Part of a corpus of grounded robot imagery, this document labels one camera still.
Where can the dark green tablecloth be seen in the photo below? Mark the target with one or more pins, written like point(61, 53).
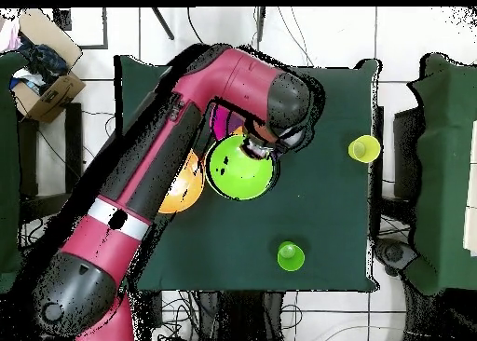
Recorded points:
point(261, 225)

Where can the green plastic cup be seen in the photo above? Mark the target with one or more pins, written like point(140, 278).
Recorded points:
point(290, 257)

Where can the yellow plastic cup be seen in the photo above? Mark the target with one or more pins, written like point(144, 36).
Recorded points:
point(364, 149)

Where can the black tripod leg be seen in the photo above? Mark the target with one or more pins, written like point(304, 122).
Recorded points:
point(261, 24)
point(163, 23)

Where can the green plastic bowl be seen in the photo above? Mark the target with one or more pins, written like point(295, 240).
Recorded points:
point(238, 173)

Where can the dark green cloth cover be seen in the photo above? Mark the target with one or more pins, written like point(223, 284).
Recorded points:
point(7, 151)
point(447, 132)

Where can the black equipment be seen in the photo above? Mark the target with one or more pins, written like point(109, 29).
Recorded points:
point(393, 253)

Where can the orange plastic cup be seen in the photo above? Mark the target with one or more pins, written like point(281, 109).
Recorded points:
point(238, 131)

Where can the black metal frame stand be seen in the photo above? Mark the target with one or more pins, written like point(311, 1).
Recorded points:
point(73, 151)

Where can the pale pink cloth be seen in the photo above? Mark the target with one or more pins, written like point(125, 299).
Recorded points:
point(9, 37)

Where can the cardboard box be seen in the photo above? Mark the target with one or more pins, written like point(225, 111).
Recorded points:
point(56, 102)

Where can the dark blue clothing bundle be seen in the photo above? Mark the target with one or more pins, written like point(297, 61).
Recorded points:
point(44, 61)

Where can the large orange plastic bowl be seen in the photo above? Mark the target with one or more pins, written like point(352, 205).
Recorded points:
point(186, 192)

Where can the pink plastic bowl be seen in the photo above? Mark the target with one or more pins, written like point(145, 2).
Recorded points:
point(220, 125)

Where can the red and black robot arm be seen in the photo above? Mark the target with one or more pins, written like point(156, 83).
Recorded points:
point(231, 76)

